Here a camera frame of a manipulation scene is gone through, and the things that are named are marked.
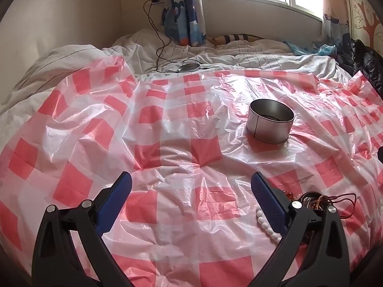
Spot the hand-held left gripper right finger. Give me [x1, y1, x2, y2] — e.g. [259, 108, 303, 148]
[248, 172, 350, 287]

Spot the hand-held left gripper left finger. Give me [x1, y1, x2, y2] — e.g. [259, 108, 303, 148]
[31, 171, 134, 287]

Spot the white bead bracelet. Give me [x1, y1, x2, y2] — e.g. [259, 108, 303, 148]
[256, 209, 283, 244]

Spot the brown small bead bracelet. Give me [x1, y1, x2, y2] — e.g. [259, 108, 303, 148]
[301, 192, 331, 213]

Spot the round silver metal tin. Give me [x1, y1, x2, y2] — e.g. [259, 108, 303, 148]
[246, 99, 295, 145]

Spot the red white checkered plastic sheet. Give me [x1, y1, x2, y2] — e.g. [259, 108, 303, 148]
[0, 55, 383, 287]

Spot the white striped quilt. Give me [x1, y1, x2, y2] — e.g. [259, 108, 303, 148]
[0, 27, 354, 117]

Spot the round grey charging pad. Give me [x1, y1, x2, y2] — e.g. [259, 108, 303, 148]
[177, 62, 202, 72]

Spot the blue plastic bag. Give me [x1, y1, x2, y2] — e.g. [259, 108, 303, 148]
[287, 42, 337, 57]

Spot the striped pillow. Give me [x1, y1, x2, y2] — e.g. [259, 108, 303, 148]
[209, 34, 267, 47]

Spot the black puffer jacket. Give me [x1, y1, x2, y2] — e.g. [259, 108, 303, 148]
[337, 39, 383, 84]

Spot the pale cartoon print curtain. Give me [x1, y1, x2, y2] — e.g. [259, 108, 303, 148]
[321, 0, 354, 48]

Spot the blue cartoon print curtain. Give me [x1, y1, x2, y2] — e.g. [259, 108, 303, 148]
[162, 0, 207, 47]

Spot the black charging cable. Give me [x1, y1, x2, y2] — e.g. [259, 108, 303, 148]
[143, 0, 210, 73]

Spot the tree wall decal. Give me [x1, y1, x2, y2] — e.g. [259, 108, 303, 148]
[349, 0, 383, 48]

